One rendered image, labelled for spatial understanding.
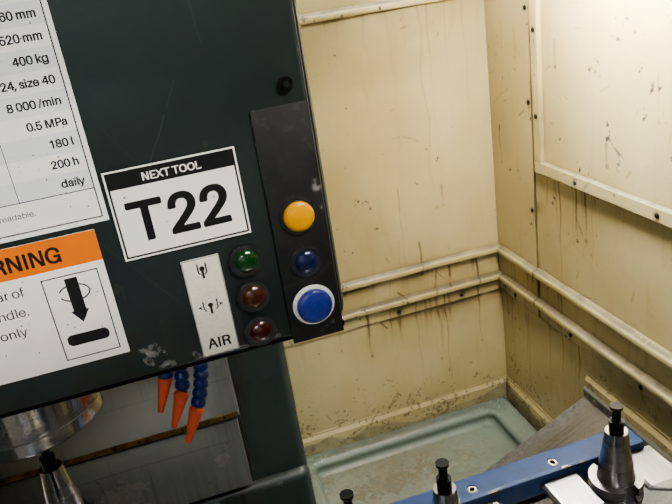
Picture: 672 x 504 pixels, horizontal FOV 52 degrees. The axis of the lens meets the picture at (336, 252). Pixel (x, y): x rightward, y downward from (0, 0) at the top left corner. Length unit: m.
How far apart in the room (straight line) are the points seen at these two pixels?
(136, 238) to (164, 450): 0.91
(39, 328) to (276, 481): 1.02
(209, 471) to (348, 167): 0.75
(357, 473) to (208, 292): 1.43
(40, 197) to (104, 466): 0.94
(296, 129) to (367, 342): 1.35
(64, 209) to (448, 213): 1.36
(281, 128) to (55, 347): 0.24
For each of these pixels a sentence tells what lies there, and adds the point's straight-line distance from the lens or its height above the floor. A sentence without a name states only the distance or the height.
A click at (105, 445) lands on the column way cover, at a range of 1.39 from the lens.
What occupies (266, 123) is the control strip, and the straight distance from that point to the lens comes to 0.53.
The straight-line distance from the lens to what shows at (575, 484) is 0.94.
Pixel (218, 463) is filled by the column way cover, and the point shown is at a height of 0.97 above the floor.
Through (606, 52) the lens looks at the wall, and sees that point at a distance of 1.37.
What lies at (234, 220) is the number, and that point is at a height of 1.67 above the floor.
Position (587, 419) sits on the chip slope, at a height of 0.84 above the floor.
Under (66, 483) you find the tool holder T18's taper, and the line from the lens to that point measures 0.89.
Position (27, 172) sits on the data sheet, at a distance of 0.53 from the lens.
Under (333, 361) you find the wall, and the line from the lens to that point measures 1.85.
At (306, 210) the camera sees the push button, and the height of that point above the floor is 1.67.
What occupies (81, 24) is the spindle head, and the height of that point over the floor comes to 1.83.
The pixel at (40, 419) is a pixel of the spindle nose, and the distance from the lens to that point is 0.77.
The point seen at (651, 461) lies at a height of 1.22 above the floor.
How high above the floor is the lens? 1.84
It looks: 22 degrees down
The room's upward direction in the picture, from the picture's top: 9 degrees counter-clockwise
